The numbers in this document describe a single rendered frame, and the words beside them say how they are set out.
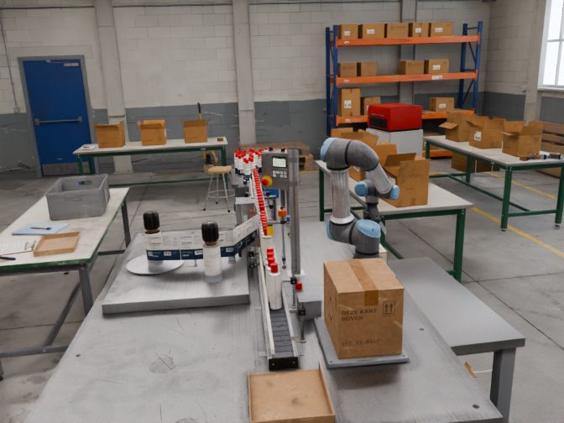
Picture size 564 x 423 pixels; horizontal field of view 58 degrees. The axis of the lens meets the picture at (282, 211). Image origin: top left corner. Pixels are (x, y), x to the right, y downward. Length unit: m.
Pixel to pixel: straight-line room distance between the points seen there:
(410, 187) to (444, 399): 2.50
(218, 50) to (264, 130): 1.71
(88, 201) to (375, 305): 2.81
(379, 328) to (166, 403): 0.78
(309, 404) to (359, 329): 0.33
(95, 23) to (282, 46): 3.36
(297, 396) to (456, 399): 0.52
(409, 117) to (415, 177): 3.94
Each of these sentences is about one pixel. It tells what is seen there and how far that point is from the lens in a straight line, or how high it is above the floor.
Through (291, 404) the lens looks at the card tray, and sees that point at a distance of 1.78.
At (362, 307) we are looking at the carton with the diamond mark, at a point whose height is 1.06.
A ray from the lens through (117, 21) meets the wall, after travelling 10.08.
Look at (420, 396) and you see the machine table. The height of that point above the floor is 0.83.
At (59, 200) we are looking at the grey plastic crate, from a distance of 4.23.
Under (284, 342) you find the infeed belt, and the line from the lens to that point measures 2.01.
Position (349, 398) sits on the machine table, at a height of 0.83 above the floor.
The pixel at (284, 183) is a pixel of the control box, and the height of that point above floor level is 1.32.
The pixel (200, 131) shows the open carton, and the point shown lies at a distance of 7.90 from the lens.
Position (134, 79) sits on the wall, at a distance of 10.03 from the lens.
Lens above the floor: 1.90
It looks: 16 degrees down
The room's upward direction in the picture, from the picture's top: 2 degrees counter-clockwise
